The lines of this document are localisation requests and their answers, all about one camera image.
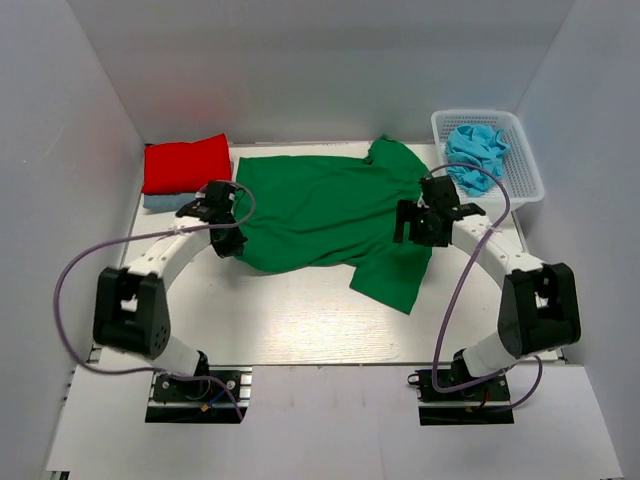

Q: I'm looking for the green t-shirt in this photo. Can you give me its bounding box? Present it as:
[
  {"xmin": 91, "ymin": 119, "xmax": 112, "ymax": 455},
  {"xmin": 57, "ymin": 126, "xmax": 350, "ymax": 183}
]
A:
[{"xmin": 234, "ymin": 137, "xmax": 432, "ymax": 314}]

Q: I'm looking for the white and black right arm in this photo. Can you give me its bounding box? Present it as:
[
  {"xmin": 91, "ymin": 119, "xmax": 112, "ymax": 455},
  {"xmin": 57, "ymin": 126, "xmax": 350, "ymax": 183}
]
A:
[{"xmin": 393, "ymin": 200, "xmax": 582, "ymax": 399}]

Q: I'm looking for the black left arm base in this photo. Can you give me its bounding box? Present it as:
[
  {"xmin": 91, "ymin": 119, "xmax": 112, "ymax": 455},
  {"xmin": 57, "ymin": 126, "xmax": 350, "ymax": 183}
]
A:
[{"xmin": 145, "ymin": 367, "xmax": 252, "ymax": 425}]

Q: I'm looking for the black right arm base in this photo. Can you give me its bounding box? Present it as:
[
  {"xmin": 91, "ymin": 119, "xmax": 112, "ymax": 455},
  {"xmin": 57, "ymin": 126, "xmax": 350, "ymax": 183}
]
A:
[{"xmin": 407, "ymin": 369, "xmax": 514, "ymax": 426}]

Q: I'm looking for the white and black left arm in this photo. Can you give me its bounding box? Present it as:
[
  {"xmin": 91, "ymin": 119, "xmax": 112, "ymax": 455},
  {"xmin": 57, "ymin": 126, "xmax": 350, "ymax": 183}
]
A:
[{"xmin": 93, "ymin": 224, "xmax": 246, "ymax": 399}]

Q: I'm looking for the folded light blue t-shirt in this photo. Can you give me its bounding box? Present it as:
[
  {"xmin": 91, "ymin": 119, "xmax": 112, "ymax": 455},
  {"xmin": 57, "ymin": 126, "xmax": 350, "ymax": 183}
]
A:
[{"xmin": 143, "ymin": 193, "xmax": 196, "ymax": 213}]

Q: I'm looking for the crumpled cyan t-shirt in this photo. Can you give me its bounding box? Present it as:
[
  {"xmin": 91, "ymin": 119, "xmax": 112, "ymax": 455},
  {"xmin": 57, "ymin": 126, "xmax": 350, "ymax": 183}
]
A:
[{"xmin": 445, "ymin": 124, "xmax": 511, "ymax": 197}]

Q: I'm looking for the folded red t-shirt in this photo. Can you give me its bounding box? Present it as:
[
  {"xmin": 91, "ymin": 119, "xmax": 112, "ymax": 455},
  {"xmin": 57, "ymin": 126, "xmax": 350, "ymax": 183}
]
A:
[{"xmin": 142, "ymin": 134, "xmax": 232, "ymax": 195}]

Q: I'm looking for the white perforated plastic basket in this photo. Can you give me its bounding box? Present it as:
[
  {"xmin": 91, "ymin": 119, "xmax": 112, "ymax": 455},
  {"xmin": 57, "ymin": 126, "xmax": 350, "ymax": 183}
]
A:
[{"xmin": 431, "ymin": 109, "xmax": 544, "ymax": 211}]

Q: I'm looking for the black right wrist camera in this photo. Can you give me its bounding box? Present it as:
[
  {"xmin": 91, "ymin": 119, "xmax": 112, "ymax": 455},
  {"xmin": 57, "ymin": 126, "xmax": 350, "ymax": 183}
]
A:
[{"xmin": 419, "ymin": 176, "xmax": 486, "ymax": 221}]

